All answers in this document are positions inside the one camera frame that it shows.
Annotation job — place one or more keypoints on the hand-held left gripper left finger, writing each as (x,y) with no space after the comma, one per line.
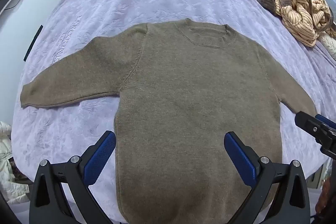
(98,158)

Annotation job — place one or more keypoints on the black flat strip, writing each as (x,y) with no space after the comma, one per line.
(33,43)

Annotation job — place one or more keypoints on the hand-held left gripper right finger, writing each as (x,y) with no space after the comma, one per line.
(240,158)

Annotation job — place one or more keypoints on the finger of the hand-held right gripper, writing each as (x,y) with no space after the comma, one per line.
(328,122)
(309,123)

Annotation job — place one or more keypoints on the white patterned pillow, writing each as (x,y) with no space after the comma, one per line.
(329,47)

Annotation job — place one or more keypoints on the purple embossed blanket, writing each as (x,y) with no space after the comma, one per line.
(110,8)

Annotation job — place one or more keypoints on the beige striped garment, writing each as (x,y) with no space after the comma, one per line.
(299,14)

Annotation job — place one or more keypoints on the white puffy jacket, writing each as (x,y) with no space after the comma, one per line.
(6,161)

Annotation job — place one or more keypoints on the brown knit sweater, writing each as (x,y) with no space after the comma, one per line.
(183,95)

